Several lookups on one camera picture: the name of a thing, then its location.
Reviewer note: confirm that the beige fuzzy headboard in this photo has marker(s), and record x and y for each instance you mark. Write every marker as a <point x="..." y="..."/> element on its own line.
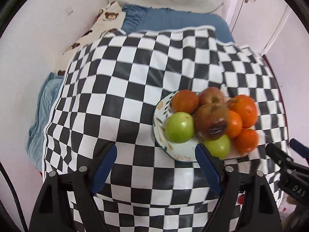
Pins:
<point x="225" y="3"/>

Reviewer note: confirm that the green apple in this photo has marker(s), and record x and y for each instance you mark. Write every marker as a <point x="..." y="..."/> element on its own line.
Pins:
<point x="218" y="147"/>
<point x="179" y="128"/>

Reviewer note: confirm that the orange tomato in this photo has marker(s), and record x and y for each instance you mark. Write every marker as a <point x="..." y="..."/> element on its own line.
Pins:
<point x="184" y="101"/>

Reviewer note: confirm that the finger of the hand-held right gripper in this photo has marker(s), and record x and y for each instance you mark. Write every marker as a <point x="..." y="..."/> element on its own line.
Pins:
<point x="278" y="155"/>
<point x="300" y="148"/>

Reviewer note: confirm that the oval floral plate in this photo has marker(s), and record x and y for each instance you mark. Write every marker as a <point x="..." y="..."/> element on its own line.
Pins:
<point x="161" y="135"/>

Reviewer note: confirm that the large orange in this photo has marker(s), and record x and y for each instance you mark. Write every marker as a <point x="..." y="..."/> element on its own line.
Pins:
<point x="246" y="111"/>

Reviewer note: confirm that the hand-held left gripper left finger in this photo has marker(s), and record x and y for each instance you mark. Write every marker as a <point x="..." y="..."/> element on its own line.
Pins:
<point x="105" y="166"/>

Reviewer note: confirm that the brown bruised apple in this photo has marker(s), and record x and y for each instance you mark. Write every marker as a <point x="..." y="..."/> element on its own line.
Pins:
<point x="210" y="118"/>

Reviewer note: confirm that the blue bed sheet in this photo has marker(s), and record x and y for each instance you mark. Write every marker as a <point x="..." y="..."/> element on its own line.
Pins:
<point x="181" y="19"/>

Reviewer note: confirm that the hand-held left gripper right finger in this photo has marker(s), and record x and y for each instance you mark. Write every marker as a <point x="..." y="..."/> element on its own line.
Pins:
<point x="208" y="168"/>

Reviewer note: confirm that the black white checkered cloth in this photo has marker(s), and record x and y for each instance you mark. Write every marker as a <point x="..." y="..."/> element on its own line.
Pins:
<point x="120" y="89"/>

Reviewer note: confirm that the red streaked apple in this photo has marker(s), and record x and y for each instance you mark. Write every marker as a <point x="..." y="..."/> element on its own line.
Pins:
<point x="212" y="96"/>

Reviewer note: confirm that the white door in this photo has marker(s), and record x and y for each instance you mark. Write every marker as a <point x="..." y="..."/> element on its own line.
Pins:
<point x="263" y="12"/>

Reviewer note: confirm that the teddy bear pillow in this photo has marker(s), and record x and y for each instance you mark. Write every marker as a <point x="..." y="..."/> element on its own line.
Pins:
<point x="106" y="21"/>

